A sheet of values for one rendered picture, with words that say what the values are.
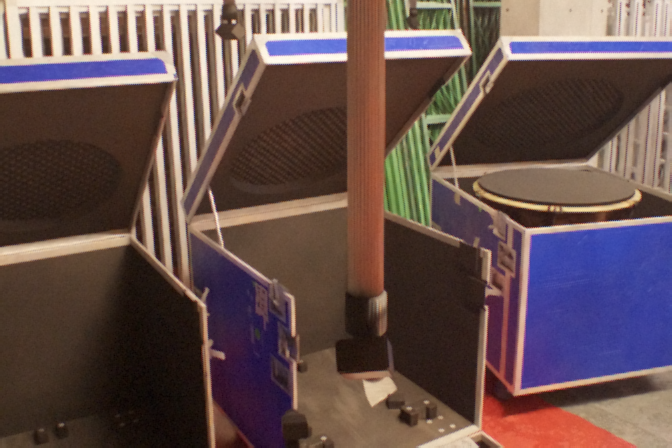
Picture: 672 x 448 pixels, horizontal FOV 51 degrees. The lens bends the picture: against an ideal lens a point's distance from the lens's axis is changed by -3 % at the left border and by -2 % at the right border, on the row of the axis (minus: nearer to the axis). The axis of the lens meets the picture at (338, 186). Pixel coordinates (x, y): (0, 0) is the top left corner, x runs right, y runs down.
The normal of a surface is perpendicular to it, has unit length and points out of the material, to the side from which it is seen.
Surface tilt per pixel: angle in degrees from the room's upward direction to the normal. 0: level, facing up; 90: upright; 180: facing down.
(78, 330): 90
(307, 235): 90
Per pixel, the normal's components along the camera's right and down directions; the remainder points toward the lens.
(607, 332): 0.23, 0.22
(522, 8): -0.82, 0.14
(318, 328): 0.52, 0.20
